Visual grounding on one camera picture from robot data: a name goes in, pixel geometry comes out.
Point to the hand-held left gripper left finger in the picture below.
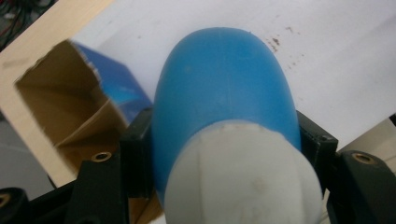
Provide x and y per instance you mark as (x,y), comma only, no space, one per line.
(137,155)

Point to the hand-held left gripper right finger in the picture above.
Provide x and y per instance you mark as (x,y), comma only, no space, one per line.
(314,146)

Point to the blue cardboard box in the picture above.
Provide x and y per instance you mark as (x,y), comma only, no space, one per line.
(71,102)

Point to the blue bottle with white cap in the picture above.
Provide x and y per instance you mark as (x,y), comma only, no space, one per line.
(224,87)

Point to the white table mat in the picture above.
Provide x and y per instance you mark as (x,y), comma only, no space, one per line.
(336,68)

